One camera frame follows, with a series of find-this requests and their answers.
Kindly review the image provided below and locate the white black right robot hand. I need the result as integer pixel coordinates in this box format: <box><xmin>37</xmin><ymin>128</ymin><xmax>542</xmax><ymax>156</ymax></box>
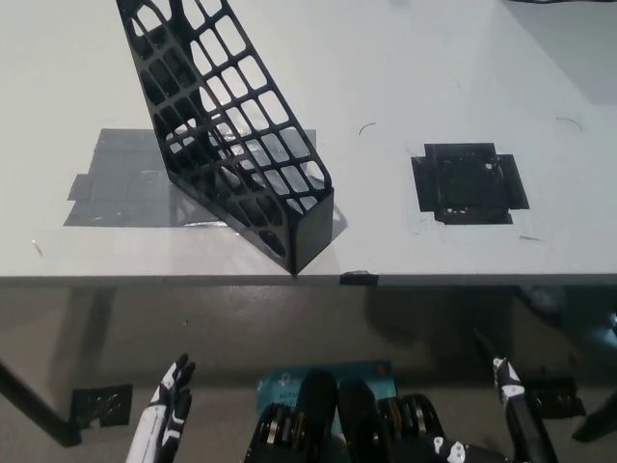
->
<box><xmin>428</xmin><ymin>356</ymin><xmax>560</xmax><ymax>463</ymax></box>

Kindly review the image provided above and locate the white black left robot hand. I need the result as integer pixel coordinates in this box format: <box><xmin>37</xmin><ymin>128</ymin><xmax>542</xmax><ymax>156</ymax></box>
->
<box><xmin>123</xmin><ymin>353</ymin><xmax>197</xmax><ymax>463</ymax></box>

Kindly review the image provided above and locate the black mesh magazine stand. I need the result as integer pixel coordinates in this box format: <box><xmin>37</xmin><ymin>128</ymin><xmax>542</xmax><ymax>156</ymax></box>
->
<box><xmin>115</xmin><ymin>0</ymin><xmax>335</xmax><ymax>277</ymax></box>

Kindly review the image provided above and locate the black floor tape patch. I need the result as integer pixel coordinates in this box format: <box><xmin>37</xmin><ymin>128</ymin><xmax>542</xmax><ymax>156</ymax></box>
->
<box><xmin>527</xmin><ymin>376</ymin><xmax>587</xmax><ymax>420</ymax></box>
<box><xmin>70</xmin><ymin>384</ymin><xmax>134</xmax><ymax>429</ymax></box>

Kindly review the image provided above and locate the black table leg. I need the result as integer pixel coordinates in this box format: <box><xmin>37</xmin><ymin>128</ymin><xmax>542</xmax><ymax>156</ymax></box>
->
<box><xmin>572</xmin><ymin>397</ymin><xmax>617</xmax><ymax>443</ymax></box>
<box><xmin>0</xmin><ymin>359</ymin><xmax>84</xmax><ymax>445</ymax></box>

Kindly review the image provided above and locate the small black tape strip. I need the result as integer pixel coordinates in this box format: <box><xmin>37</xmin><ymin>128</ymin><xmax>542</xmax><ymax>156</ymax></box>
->
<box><xmin>339</xmin><ymin>270</ymin><xmax>379</xmax><ymax>286</ymax></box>

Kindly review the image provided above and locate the square black tape patch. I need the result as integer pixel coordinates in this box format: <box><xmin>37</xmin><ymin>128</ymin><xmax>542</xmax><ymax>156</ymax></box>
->
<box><xmin>411</xmin><ymin>142</ymin><xmax>530</xmax><ymax>227</ymax></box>

